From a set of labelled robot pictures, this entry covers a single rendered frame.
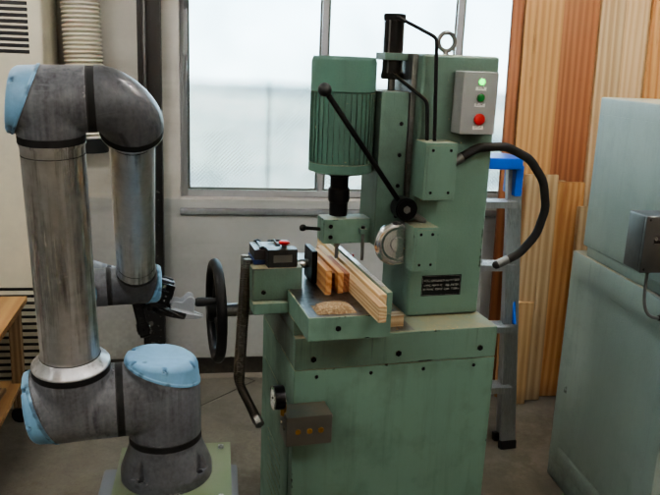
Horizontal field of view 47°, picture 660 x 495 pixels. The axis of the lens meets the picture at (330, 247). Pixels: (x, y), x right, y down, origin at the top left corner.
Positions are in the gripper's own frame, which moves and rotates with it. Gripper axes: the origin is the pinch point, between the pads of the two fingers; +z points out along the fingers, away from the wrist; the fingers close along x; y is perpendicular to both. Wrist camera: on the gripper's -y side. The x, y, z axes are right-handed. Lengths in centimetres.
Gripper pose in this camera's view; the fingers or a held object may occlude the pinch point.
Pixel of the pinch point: (196, 317)
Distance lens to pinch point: 199.4
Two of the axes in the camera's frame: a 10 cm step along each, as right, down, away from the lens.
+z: 8.9, 3.1, 3.4
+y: 3.7, -9.2, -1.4
